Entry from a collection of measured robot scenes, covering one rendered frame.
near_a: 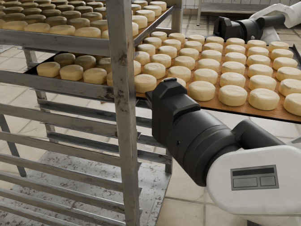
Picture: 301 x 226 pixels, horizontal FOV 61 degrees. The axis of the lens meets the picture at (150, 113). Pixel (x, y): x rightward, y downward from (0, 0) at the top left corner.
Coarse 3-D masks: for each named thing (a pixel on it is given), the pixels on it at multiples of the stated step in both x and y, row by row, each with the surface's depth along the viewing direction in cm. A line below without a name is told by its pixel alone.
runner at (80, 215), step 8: (0, 192) 84; (8, 192) 83; (16, 192) 86; (16, 200) 84; (24, 200) 82; (32, 200) 80; (40, 200) 83; (48, 208) 80; (56, 208) 78; (64, 208) 81; (72, 208) 81; (72, 216) 78; (80, 216) 77; (88, 216) 75; (96, 216) 78; (104, 224) 75; (112, 224) 74; (120, 224) 76
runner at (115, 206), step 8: (0, 176) 78; (8, 176) 77; (16, 176) 80; (24, 184) 76; (32, 184) 75; (40, 184) 74; (48, 184) 77; (48, 192) 75; (56, 192) 73; (64, 192) 72; (72, 192) 72; (80, 192) 75; (80, 200) 72; (88, 200) 71; (96, 200) 70; (104, 200) 73; (104, 208) 70; (112, 208) 69; (120, 208) 68
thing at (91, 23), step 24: (0, 0) 75; (24, 0) 75; (48, 0) 75; (72, 0) 78; (0, 24) 54; (24, 24) 53; (48, 24) 55; (72, 24) 54; (96, 24) 53; (144, 24) 57
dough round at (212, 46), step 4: (208, 44) 69; (212, 44) 69; (216, 44) 69; (220, 44) 69; (204, 48) 68; (208, 48) 67; (212, 48) 66; (216, 48) 66; (220, 48) 67; (220, 52) 67
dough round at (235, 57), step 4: (232, 52) 63; (236, 52) 63; (228, 56) 61; (232, 56) 61; (236, 56) 61; (240, 56) 61; (244, 56) 61; (224, 60) 63; (228, 60) 61; (232, 60) 60; (236, 60) 60; (240, 60) 60; (244, 60) 60; (244, 64) 61
